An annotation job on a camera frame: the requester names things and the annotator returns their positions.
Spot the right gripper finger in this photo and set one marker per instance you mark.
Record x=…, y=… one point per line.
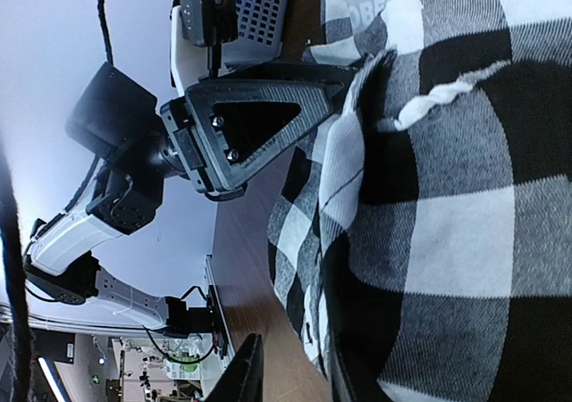
x=243, y=379

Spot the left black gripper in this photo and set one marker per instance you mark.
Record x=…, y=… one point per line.
x=242, y=126

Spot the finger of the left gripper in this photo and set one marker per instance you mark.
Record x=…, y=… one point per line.
x=299, y=72

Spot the black white checkered cloth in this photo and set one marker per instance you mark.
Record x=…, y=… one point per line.
x=426, y=225

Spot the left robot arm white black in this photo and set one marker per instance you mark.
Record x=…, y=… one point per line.
x=59, y=259

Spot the white plastic laundry basket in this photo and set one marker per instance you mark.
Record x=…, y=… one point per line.
x=260, y=24

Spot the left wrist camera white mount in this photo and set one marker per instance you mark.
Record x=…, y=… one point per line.
x=199, y=28

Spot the front aluminium rail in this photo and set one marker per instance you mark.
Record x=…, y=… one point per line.
x=210, y=279

